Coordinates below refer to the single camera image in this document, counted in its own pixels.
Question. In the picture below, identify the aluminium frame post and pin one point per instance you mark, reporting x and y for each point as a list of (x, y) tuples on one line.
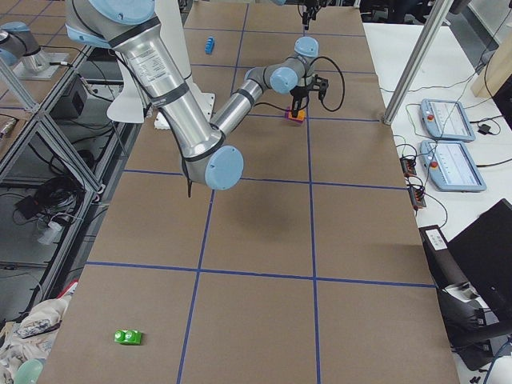
[(429, 32)]

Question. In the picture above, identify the small black adapter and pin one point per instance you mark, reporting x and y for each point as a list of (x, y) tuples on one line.
[(484, 129)]

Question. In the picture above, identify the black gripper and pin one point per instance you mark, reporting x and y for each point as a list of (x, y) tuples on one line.
[(299, 94), (306, 17)]

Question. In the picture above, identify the far teach pendant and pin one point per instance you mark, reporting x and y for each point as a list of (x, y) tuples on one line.
[(446, 120)]

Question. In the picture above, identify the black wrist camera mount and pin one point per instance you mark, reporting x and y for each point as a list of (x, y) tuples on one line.
[(320, 86)]

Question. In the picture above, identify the green double-stud block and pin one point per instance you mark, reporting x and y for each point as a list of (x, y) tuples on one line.
[(128, 337)]

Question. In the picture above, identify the long blue block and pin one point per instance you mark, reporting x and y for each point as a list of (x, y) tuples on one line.
[(209, 45)]

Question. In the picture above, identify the far orange connector box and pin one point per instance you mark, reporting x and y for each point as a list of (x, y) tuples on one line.
[(408, 166)]

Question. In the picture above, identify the white pedestal column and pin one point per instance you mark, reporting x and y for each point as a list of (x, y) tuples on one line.
[(173, 36)]

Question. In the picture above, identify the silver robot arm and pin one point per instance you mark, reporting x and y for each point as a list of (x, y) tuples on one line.
[(149, 35), (284, 2)]

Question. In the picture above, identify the orange connector box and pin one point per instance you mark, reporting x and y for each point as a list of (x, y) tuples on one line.
[(408, 166), (416, 198)]

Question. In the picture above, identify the near teach pendant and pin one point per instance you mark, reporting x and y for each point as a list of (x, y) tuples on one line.
[(450, 167)]

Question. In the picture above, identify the black laptop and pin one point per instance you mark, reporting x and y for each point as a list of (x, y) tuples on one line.
[(483, 253)]

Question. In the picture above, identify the brown paper table mat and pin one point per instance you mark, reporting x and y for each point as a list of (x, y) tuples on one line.
[(309, 270)]

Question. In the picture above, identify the near orange connector box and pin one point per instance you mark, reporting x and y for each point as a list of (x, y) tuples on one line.
[(416, 198)]

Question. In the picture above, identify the orange trapezoid block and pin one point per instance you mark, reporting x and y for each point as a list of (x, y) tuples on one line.
[(300, 116)]

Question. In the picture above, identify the teach pendant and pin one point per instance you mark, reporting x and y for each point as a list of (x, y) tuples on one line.
[(450, 167), (446, 120)]

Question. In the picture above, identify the crumpled patterned cloth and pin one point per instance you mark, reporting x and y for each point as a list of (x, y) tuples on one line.
[(33, 337)]

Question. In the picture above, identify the purple trapezoid block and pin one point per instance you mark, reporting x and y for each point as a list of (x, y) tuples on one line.
[(288, 116)]

